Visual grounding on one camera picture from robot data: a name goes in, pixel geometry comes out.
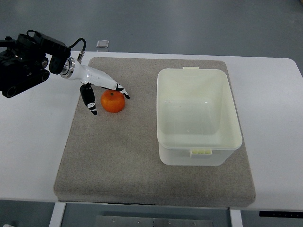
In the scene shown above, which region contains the white plastic box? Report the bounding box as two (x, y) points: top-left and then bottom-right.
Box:
(156, 67), (243, 166)

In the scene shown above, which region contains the black table control panel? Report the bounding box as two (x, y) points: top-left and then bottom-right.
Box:
(259, 211), (303, 218)

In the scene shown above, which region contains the orange fruit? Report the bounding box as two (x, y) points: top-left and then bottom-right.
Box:
(100, 90), (125, 113)

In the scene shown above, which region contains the white right table leg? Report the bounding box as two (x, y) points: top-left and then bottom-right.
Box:
(230, 210), (243, 227)

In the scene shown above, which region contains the small clear floor plate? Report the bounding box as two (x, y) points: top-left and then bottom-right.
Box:
(96, 40), (109, 49)

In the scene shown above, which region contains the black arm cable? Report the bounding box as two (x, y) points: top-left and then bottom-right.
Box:
(67, 38), (87, 62)

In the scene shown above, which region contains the grey felt mat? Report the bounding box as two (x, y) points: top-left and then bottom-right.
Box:
(53, 57), (256, 208)

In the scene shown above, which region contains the white left table leg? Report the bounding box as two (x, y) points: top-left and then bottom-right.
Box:
(49, 202), (66, 227)

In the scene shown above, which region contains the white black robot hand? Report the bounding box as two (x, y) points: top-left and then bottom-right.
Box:
(61, 58), (130, 115)

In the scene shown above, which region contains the white table leg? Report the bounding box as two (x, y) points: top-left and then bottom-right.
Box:
(49, 202), (66, 227)
(230, 210), (243, 227)

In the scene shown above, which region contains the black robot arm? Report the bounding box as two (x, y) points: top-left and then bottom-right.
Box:
(0, 30), (79, 98)

